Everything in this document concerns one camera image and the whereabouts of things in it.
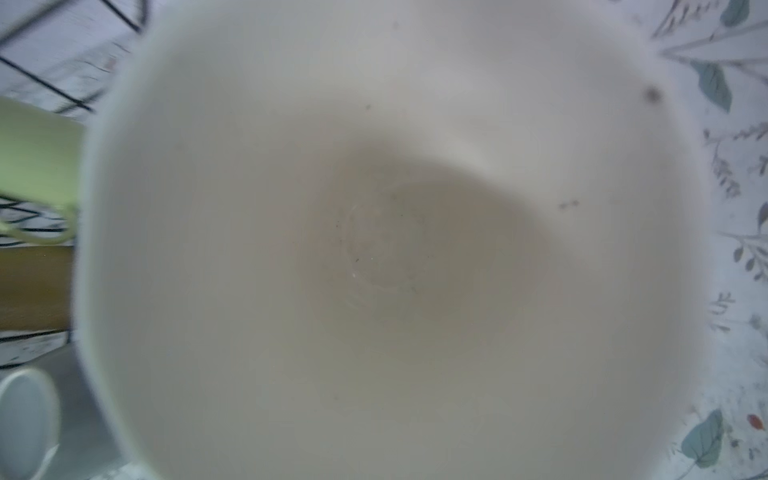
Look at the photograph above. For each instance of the black wire dish rack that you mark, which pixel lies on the black wire dish rack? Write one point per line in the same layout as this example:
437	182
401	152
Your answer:
60	56

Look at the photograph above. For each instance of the light green mug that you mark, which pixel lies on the light green mug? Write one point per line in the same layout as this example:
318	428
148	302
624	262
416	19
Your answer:
40	160

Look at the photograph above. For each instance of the amber glass cup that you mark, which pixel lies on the amber glass cup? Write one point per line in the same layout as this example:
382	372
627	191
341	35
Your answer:
36	288

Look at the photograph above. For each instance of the dark green mug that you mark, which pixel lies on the dark green mug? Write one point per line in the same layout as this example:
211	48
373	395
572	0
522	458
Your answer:
391	240

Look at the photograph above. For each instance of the grey mug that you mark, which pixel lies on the grey mug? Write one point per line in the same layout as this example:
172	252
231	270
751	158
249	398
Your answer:
51	424

